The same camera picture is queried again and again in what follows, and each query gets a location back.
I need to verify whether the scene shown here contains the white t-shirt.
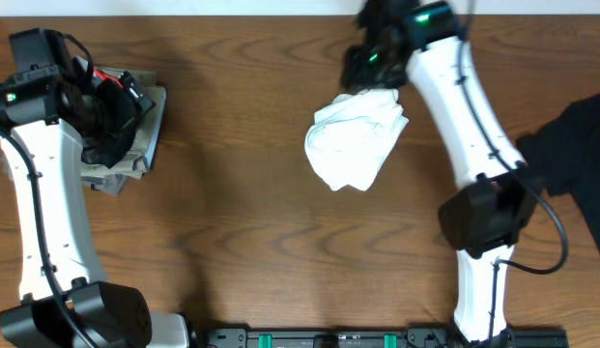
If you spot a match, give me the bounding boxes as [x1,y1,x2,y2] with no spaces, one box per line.
[304,89,409,191]

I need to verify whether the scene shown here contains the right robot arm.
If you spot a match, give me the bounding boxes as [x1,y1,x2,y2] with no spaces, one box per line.
[341,0,547,347]

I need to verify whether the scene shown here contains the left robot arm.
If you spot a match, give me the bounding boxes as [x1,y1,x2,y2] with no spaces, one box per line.
[0,65,190,347]

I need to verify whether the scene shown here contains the navy boxer shorts red waistband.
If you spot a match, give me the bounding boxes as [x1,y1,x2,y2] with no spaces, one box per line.
[80,71,128,168]

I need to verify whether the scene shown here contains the folded khaki garment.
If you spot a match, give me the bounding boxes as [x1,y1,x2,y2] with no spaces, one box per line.
[81,70,166,179]

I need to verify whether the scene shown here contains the folded grey garment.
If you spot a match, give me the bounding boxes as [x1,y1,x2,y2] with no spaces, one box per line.
[81,174,129,196]

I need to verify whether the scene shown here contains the black garment at right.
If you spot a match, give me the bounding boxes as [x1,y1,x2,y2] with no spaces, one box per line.
[516,94,600,253]

